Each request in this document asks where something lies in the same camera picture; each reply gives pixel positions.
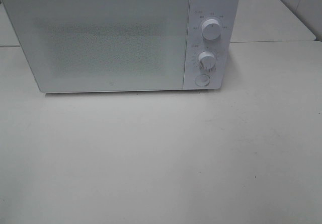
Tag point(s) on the white microwave oven body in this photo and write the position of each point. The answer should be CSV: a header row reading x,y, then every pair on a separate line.
x,y
198,12

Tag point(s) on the round door release button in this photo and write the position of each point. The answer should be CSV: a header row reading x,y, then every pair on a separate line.
x,y
202,80

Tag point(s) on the white microwave door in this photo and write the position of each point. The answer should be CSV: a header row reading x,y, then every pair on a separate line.
x,y
102,45

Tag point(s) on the white microwave knob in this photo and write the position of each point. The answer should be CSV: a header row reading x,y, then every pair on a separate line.
x,y
207,60
211,29

